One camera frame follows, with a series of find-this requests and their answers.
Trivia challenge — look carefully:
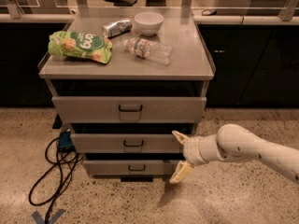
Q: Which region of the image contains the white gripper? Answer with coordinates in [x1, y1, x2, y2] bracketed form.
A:
[169, 131, 206, 184]

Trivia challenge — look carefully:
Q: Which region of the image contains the grey drawer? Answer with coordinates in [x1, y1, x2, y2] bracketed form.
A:
[52, 96, 206, 123]
[71, 133, 183, 153]
[83, 160, 178, 176]

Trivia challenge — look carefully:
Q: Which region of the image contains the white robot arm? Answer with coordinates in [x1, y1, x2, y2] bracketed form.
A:
[170, 124, 299, 184]

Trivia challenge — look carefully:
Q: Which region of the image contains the grey bottom drawer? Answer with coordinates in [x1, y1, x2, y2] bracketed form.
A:
[83, 160, 178, 176]

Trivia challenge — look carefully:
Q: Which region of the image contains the grey drawer cabinet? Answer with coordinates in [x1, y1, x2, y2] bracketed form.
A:
[37, 7, 217, 183]

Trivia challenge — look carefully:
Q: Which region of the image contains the grey top drawer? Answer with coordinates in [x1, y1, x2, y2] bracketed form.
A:
[52, 96, 206, 123]

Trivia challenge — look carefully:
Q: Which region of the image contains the clear plastic water bottle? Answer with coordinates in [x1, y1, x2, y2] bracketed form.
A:
[123, 37, 172, 65]

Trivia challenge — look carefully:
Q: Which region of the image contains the blue power adapter box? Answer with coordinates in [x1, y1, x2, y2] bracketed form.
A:
[57, 131, 74, 151]

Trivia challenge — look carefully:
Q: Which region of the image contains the white bowl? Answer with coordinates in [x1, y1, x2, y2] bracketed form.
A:
[135, 12, 164, 36]

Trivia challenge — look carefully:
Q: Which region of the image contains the silver soda can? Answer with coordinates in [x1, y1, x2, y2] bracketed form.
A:
[102, 18, 133, 38]

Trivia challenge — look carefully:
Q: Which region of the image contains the green chip bag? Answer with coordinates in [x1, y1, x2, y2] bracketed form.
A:
[48, 31, 112, 64]

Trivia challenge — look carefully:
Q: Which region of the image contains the blue tape cross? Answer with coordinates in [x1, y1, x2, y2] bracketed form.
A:
[31, 208, 67, 224]

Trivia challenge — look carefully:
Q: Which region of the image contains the black office chair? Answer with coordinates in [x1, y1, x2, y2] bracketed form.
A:
[104, 0, 137, 7]

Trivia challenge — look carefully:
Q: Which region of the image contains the black floor cable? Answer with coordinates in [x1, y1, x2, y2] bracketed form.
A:
[28, 136, 83, 224]

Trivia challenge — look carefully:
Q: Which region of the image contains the black cable on ledge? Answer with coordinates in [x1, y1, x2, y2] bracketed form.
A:
[200, 8, 219, 17]

